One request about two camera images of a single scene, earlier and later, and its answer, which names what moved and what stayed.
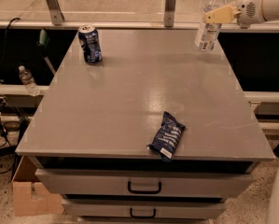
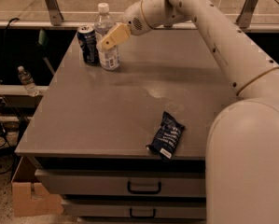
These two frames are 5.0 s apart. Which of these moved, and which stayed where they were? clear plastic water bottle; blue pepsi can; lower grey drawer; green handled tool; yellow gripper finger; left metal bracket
Moved: yellow gripper finger; clear plastic water bottle
Stayed: green handled tool; lower grey drawer; blue pepsi can; left metal bracket
